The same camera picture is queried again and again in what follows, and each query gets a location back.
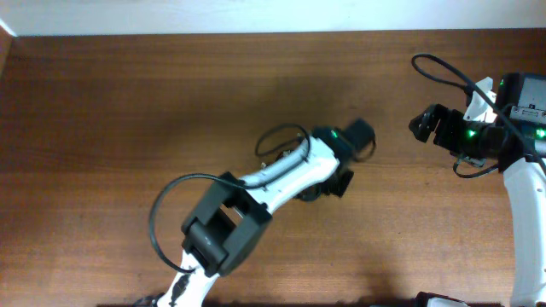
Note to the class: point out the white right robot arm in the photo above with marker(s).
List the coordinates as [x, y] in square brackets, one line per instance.
[509, 127]

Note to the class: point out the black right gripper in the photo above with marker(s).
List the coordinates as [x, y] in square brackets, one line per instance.
[450, 117]

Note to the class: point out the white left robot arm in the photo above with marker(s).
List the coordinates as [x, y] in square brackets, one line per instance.
[233, 214]

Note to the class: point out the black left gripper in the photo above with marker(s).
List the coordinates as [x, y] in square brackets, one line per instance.
[341, 182]

